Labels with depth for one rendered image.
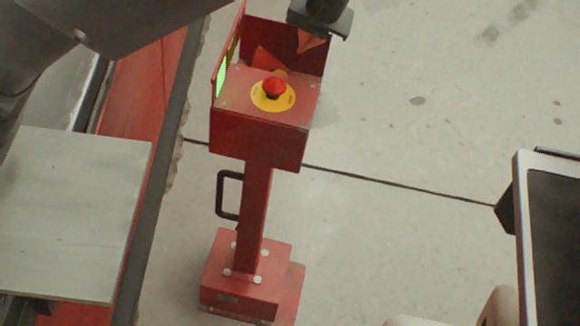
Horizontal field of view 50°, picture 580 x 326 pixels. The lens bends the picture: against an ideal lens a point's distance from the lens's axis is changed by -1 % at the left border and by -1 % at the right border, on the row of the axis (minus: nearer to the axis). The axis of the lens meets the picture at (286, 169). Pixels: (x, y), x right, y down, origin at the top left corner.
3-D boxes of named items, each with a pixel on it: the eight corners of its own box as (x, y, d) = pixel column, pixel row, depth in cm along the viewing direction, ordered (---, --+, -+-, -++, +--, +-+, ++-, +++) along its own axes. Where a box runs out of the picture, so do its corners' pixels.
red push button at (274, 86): (282, 110, 100) (285, 94, 97) (257, 104, 100) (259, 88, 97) (286, 92, 102) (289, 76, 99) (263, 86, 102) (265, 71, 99)
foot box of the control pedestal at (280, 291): (292, 333, 159) (298, 314, 150) (197, 310, 160) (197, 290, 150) (306, 266, 171) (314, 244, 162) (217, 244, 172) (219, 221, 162)
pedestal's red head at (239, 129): (298, 175, 107) (315, 104, 92) (207, 153, 107) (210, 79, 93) (319, 93, 119) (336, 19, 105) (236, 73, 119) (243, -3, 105)
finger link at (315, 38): (277, 26, 107) (297, -14, 99) (315, 43, 108) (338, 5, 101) (268, 52, 103) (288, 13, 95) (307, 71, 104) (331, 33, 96)
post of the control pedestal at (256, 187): (254, 275, 154) (277, 136, 111) (232, 270, 155) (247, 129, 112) (258, 256, 158) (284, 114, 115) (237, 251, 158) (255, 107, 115)
